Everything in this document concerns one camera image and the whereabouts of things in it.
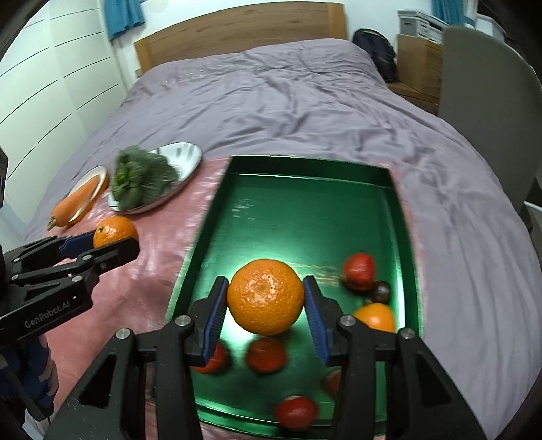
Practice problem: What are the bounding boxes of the green leafy vegetable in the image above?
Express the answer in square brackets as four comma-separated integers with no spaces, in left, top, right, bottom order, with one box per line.
[111,146,178,212]

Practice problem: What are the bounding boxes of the orange carrot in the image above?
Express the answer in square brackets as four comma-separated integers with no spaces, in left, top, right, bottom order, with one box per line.
[47,176,100,230]

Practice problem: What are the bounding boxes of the blue curtain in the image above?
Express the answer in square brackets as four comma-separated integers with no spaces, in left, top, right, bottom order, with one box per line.
[103,0,145,41]
[431,0,479,28]

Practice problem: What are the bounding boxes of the white plate gold rim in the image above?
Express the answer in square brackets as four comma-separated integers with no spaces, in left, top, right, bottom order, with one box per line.
[67,165,109,225]

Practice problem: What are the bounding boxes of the right blue curtain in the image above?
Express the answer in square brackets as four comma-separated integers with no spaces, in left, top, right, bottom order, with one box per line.
[431,0,479,28]

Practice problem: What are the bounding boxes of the wooden headboard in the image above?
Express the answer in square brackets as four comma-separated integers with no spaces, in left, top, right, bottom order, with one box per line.
[134,1,347,73]

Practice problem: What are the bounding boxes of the large orange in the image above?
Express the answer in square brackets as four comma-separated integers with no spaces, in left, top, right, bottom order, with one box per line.
[227,259,304,336]

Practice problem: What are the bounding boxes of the orange front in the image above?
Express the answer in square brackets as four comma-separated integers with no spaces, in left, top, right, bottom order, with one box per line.
[354,303,396,333]

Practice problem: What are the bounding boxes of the white wardrobe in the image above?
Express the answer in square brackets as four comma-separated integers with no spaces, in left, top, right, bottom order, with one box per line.
[1,0,127,223]

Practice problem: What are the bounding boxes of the dark plum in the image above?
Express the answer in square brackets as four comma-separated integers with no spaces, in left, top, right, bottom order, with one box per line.
[370,281,391,304]

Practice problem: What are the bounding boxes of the left blue curtain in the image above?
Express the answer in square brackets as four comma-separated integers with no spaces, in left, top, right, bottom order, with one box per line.
[103,0,145,41]

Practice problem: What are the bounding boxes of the green rectangular tray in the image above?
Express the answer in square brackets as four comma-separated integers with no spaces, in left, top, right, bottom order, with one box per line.
[166,156,423,438]

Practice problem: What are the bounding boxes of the wooden nightstand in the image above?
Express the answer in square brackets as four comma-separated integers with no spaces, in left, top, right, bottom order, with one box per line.
[388,34,443,115]

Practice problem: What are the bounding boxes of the white plate dark rim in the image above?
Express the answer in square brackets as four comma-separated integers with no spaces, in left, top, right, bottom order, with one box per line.
[107,142,203,215]

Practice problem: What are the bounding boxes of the grey office chair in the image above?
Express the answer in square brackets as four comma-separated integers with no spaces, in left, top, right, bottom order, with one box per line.
[438,27,541,210]

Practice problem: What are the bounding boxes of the pink plastic sheet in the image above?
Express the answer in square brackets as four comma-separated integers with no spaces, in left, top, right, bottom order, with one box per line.
[25,156,408,440]

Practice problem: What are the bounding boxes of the purple bed duvet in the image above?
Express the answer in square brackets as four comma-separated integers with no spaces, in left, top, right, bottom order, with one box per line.
[28,39,541,439]

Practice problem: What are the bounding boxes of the black backpack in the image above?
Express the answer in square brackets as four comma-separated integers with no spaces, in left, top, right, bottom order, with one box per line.
[352,28,399,83]

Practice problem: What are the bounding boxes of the blue sleeved forearm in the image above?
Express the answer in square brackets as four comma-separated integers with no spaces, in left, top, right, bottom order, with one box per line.
[1,335,59,424]

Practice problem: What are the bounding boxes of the red apple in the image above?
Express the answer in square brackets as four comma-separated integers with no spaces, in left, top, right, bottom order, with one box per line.
[343,252,376,291]
[324,369,341,400]
[275,396,320,430]
[244,337,288,374]

